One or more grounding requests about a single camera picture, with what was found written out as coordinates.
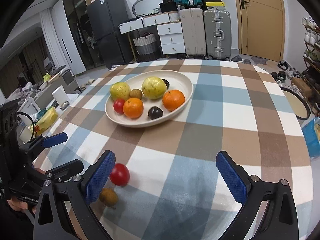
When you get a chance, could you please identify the yellow black box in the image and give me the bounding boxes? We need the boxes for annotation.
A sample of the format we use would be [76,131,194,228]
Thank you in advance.
[206,2,226,10]

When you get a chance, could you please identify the green yellow round fruit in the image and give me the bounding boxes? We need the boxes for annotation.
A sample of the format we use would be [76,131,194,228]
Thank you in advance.
[110,82,131,101]

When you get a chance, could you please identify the blue plastic bag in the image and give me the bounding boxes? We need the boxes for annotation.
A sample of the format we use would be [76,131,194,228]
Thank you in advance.
[302,117,320,158]

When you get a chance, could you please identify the large orange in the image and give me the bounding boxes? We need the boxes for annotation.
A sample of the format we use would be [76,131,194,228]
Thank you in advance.
[123,98,144,119]

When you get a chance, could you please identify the wicker laundry basket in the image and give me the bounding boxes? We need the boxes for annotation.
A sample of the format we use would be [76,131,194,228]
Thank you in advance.
[133,33,161,62]

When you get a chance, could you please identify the dark purple plum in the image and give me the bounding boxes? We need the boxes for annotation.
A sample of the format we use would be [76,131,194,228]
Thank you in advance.
[148,106,163,120]

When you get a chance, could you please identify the silver suitcase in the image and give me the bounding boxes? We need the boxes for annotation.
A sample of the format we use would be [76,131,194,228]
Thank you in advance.
[203,10,232,61]

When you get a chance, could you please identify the wooden door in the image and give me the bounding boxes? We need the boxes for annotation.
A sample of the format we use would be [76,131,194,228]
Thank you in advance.
[236,0,285,61]

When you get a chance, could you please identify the brown kiwi-like fruit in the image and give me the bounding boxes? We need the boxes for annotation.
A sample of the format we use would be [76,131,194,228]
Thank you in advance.
[130,89,143,100]

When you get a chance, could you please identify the checkered tablecloth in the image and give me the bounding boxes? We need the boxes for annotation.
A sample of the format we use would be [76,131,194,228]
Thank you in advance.
[35,60,313,239]

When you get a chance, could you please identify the black refrigerator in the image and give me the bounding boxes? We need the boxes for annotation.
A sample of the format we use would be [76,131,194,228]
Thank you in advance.
[87,0,133,68]

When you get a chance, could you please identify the yellow snack bag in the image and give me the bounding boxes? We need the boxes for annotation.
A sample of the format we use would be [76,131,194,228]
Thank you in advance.
[35,107,59,136]

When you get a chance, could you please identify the beige suitcase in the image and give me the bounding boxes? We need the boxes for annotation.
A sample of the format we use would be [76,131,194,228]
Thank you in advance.
[180,8,207,56]

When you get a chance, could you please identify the person left hand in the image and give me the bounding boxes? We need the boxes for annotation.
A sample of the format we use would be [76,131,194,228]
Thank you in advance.
[7,196,28,211]

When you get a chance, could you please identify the wooden shoe rack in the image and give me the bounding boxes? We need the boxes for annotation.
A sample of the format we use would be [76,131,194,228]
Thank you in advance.
[302,17,319,116]

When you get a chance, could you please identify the white drawer desk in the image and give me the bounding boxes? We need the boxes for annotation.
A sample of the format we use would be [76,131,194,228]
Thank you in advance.
[119,11,185,55]

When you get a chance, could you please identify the round black-rimmed tray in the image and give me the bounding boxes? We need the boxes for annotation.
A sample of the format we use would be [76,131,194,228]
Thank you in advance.
[281,87,311,121]

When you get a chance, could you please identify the small orange tangerine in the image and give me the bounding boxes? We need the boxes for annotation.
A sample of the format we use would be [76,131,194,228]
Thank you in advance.
[162,89,185,112]

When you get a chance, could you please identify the black cable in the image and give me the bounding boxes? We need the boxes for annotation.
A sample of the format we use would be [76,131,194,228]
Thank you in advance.
[16,112,36,140]

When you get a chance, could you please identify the small brown longan fruit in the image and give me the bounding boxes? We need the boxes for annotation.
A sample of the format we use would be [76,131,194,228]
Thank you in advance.
[99,188,119,207]

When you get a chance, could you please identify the red tomato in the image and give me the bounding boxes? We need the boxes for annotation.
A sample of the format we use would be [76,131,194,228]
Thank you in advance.
[113,98,125,115]
[110,163,130,186]

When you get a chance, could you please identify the yellow guava fruit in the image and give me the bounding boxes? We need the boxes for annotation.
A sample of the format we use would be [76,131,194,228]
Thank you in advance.
[142,76,167,100]

